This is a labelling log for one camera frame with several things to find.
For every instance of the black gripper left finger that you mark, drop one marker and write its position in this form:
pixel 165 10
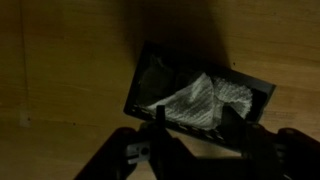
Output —
pixel 161 143

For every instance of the white woven towel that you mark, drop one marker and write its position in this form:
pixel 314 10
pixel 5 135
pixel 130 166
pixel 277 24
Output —
pixel 200 100

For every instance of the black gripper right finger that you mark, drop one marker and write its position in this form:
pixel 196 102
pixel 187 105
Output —
pixel 253 150

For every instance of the black mesh holder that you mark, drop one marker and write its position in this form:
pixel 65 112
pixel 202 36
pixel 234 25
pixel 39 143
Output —
pixel 261 91

